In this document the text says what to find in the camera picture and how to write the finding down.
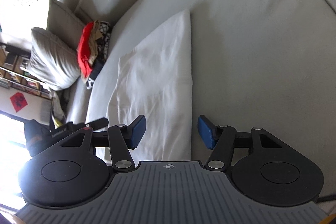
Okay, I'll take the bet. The white t-shirt with script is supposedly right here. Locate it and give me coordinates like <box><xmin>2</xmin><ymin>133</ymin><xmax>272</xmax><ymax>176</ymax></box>
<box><xmin>96</xmin><ymin>10</ymin><xmax>193</xmax><ymax>164</ymax></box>

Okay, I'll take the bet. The red and patterned clothes pile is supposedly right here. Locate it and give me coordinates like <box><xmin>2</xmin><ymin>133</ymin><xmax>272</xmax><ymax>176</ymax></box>
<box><xmin>77</xmin><ymin>20</ymin><xmax>112</xmax><ymax>90</ymax></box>

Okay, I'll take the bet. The red paper decoration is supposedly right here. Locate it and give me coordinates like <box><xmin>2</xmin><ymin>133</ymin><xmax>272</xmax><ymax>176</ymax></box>
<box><xmin>10</xmin><ymin>92</ymin><xmax>28</xmax><ymax>113</ymax></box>

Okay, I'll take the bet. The bookshelf with books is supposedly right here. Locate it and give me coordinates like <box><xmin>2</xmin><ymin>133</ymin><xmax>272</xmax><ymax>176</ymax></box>
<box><xmin>1</xmin><ymin>42</ymin><xmax>51</xmax><ymax>100</ymax></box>

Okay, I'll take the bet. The beige throw pillow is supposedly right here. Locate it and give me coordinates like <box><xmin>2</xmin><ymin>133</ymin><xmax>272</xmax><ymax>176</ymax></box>
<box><xmin>46</xmin><ymin>0</ymin><xmax>85</xmax><ymax>51</ymax></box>
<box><xmin>27</xmin><ymin>27</ymin><xmax>80</xmax><ymax>91</ymax></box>

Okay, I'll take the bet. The grey sofa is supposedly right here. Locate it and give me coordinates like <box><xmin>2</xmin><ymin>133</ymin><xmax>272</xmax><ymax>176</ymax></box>
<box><xmin>67</xmin><ymin>0</ymin><xmax>335</xmax><ymax>196</ymax></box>

